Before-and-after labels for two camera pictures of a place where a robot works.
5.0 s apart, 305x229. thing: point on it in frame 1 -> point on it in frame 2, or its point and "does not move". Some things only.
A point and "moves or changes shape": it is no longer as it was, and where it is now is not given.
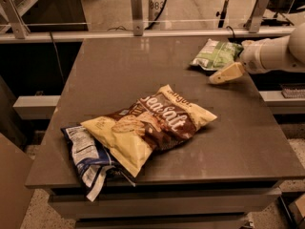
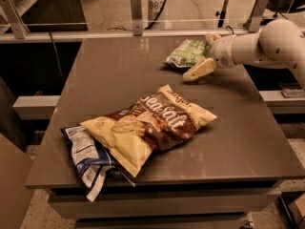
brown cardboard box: (15, 167) does not move
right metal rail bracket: (261, 5) does not move
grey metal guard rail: (42, 37) does not move
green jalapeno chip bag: (217, 54) moves or changes shape
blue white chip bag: (93, 161) does not move
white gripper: (252, 58) -> (223, 52)
